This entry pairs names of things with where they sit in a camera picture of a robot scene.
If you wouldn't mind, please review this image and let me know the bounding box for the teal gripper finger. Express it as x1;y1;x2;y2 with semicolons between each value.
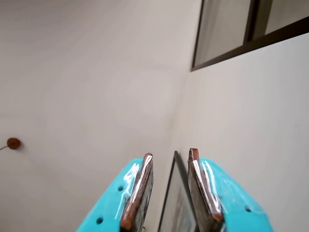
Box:
76;152;154;232
187;148;275;232

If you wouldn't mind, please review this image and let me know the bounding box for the dark framed picture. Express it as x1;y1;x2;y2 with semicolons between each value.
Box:
158;151;201;232

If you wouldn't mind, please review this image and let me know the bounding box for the round brown wall knob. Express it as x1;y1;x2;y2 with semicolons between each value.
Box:
6;137;21;150

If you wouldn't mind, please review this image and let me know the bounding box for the dark brown window frame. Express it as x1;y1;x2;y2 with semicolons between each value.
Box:
190;0;309;72

